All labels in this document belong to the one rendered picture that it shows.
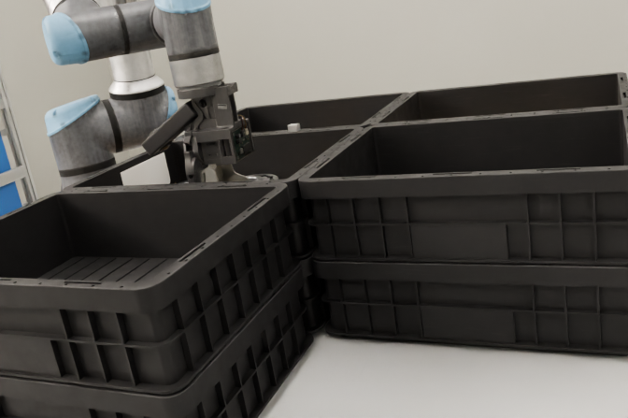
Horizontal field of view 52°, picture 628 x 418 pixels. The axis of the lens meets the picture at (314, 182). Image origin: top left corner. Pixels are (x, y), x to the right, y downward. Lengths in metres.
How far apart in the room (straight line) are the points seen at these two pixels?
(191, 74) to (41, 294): 0.41
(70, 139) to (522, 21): 3.12
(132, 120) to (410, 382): 0.85
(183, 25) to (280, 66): 3.55
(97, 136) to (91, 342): 0.78
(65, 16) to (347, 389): 0.65
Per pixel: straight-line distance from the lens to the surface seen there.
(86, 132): 1.40
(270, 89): 4.55
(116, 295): 0.61
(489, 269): 0.79
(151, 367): 0.65
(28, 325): 0.73
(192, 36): 0.95
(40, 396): 0.76
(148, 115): 1.41
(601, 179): 0.74
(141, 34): 1.03
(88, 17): 1.03
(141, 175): 1.18
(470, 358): 0.84
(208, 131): 0.96
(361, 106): 1.40
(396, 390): 0.80
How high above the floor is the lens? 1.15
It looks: 16 degrees down
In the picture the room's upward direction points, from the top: 9 degrees counter-clockwise
